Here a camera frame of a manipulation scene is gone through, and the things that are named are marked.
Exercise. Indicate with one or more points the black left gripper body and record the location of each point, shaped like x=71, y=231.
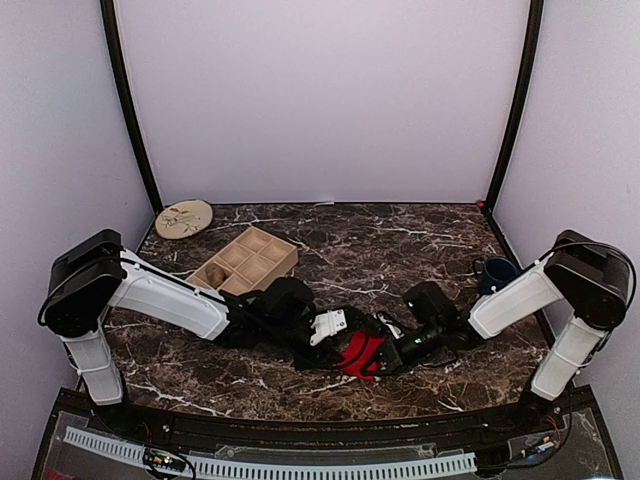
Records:
x=277, y=339

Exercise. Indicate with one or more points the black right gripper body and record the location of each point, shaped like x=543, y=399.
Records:
x=411, y=353

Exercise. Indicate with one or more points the red patterned sock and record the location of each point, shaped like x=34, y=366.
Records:
x=360, y=357

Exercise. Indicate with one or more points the wooden compartment tray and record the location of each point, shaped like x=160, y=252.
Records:
x=252, y=261

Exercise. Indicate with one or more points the tan ribbed sock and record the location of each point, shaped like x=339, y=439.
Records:
x=214, y=275

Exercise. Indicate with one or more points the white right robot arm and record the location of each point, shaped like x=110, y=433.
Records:
x=597, y=280

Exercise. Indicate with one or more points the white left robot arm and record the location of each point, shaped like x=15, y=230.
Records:
x=100, y=274

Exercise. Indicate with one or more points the dark blue mug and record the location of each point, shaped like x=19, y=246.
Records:
x=493, y=274

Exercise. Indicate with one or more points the small green circuit board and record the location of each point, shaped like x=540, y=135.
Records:
x=163, y=460

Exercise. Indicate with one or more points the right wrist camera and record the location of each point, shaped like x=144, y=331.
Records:
x=431, y=309

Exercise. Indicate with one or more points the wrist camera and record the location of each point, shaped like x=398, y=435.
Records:
x=288, y=305
x=431, y=309

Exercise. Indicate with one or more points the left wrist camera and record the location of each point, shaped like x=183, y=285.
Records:
x=288, y=305

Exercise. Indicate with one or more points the black front rail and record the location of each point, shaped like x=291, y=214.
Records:
x=480, y=429

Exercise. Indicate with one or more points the white slotted cable duct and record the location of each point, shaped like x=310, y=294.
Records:
x=235, y=462

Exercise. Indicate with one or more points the right black frame post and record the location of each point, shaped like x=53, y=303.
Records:
x=521, y=89

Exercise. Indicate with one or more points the black frame post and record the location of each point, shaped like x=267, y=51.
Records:
x=521, y=89
x=128, y=109

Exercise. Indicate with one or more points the left black frame post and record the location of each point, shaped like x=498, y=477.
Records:
x=128, y=109

